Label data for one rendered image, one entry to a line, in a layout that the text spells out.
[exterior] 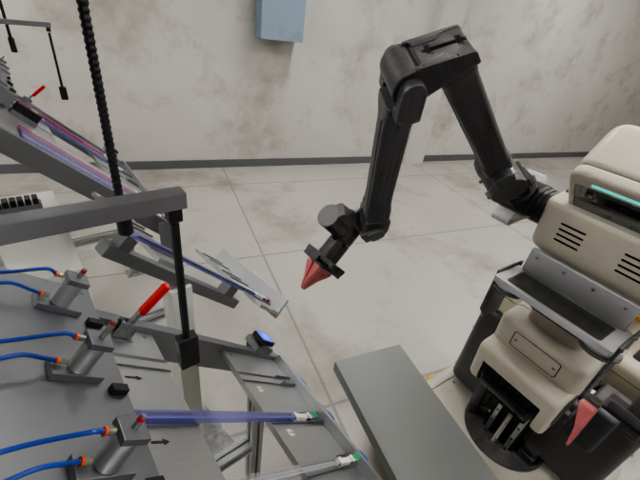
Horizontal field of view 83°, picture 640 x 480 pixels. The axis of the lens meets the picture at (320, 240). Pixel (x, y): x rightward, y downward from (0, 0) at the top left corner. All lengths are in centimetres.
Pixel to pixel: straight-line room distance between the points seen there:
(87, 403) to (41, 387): 4
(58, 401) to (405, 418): 87
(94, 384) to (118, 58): 339
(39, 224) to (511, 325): 99
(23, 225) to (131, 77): 344
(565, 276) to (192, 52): 335
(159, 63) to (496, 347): 334
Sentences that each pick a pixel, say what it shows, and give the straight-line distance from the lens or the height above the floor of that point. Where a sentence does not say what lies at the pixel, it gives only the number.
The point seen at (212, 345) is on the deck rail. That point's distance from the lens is 82.
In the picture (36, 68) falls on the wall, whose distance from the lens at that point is 380.
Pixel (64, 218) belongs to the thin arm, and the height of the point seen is 135.
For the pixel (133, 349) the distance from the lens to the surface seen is 66.
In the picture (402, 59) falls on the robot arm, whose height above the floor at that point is 145.
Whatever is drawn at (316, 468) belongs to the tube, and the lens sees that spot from 71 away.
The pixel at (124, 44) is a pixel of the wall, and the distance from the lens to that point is 369.
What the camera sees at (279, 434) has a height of 85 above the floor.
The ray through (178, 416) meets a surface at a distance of 57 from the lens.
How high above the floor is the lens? 149
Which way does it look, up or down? 32 degrees down
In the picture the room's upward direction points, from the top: 8 degrees clockwise
